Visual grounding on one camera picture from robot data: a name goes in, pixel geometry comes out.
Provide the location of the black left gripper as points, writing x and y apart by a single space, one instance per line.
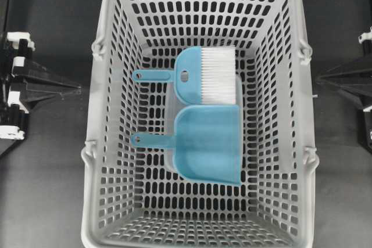
18 92

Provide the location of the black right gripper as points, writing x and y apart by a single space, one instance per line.
352 80

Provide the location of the blue plastic dustpan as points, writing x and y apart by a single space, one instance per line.
206 143

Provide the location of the grey plastic shopping basket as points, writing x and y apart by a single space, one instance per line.
130 198

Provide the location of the blue hand brush white bristles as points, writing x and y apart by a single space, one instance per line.
201 76

